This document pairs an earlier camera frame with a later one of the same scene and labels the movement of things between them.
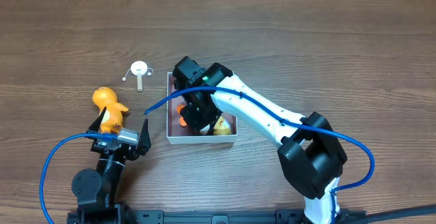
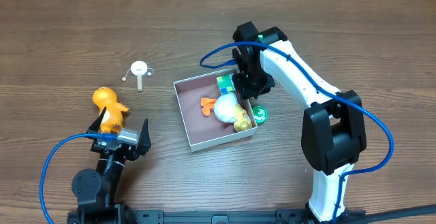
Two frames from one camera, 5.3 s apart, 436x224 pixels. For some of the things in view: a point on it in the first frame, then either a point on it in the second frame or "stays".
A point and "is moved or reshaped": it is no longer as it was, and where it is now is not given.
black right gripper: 190,118 to 251,90
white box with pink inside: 179,135 is moved or reshaped
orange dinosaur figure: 104,97 stays
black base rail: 428,216 stays
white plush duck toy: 221,126 is moved or reshaped
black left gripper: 111,146 stays
